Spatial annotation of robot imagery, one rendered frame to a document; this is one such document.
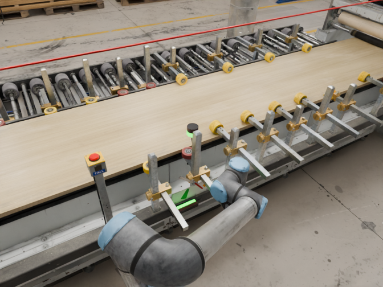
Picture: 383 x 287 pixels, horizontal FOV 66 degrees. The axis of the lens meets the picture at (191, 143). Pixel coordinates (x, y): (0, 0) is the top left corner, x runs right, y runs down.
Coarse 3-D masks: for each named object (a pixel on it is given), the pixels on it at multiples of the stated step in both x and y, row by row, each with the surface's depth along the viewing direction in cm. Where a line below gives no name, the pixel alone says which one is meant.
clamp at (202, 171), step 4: (200, 168) 171; (200, 172) 169; (204, 172) 169; (208, 172) 170; (188, 176) 166; (192, 176) 166; (196, 176) 166; (200, 176) 168; (208, 176) 173; (196, 180) 169
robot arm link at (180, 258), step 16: (240, 192) 118; (240, 208) 103; (256, 208) 112; (208, 224) 89; (224, 224) 91; (240, 224) 99; (160, 240) 73; (176, 240) 75; (192, 240) 77; (208, 240) 82; (224, 240) 89; (144, 256) 69; (160, 256) 69; (176, 256) 70; (192, 256) 72; (208, 256) 80; (144, 272) 69; (160, 272) 69; (176, 272) 70; (192, 272) 72
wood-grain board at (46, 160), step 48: (336, 48) 302; (144, 96) 221; (192, 96) 223; (240, 96) 226; (288, 96) 229; (0, 144) 175; (48, 144) 177; (96, 144) 179; (144, 144) 180; (0, 192) 149; (48, 192) 150
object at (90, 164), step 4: (96, 152) 127; (100, 152) 127; (84, 156) 125; (88, 156) 125; (100, 156) 126; (88, 160) 124; (96, 160) 124; (100, 160) 124; (104, 160) 124; (88, 164) 122; (92, 164) 122; (96, 164) 123; (104, 164) 125; (88, 168) 124; (92, 168) 123; (104, 168) 126; (92, 172) 124; (104, 172) 128; (92, 176) 125
